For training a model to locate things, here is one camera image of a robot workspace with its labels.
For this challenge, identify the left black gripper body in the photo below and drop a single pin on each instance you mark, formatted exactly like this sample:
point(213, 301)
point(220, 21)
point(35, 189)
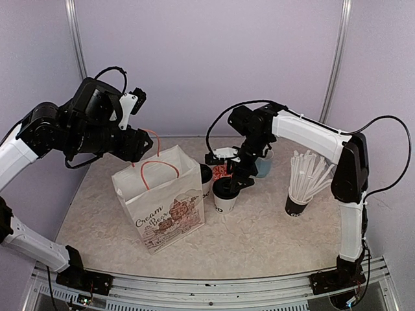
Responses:
point(93, 139)

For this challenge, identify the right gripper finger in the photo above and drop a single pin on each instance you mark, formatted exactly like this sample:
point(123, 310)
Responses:
point(248, 182)
point(236, 182)

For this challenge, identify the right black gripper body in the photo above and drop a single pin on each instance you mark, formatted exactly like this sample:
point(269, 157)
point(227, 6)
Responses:
point(257, 143)

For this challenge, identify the white paper coffee cup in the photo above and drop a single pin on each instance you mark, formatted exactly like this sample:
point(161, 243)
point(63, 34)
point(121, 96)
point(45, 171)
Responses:
point(224, 206)

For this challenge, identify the white paper takeout bag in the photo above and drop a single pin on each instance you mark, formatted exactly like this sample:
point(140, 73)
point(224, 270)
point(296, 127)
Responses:
point(162, 197)

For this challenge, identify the black plastic cup lid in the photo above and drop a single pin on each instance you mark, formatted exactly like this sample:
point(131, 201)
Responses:
point(206, 173)

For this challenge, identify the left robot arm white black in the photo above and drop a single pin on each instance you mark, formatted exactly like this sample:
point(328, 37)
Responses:
point(93, 121)

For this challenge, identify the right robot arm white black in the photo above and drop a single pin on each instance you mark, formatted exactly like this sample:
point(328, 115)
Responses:
point(348, 151)

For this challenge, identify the red patterned small bowl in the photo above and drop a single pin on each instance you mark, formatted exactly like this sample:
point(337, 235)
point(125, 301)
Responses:
point(220, 171)

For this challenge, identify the blue translucent plastic cup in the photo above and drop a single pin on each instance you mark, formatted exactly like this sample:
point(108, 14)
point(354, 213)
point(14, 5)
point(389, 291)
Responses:
point(264, 164)

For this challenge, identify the black cup holding straws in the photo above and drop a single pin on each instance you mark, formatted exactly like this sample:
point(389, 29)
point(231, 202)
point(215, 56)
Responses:
point(294, 207)

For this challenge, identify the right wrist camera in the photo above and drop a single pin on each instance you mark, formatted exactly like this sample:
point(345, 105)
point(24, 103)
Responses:
point(220, 155)

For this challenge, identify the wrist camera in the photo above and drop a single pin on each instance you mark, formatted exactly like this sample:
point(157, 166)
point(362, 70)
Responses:
point(131, 103)
point(220, 155)

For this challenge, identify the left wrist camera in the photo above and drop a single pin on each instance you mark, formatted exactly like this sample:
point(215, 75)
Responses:
point(131, 103)

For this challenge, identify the aluminium front rail frame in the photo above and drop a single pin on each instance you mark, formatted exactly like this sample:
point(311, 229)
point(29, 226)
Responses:
point(128, 292)

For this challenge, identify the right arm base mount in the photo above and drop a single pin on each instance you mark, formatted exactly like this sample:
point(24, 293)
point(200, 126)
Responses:
point(324, 282)

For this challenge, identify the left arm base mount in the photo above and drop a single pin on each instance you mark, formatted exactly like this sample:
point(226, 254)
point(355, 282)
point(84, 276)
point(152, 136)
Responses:
point(86, 281)

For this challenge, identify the left aluminium corner post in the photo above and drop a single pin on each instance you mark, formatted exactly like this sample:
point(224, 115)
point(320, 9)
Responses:
point(71, 13)

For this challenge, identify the aluminium corner post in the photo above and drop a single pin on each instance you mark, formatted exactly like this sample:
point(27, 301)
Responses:
point(71, 13)
point(337, 59)

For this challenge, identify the right aluminium corner post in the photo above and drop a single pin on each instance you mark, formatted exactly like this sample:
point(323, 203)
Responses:
point(337, 59)

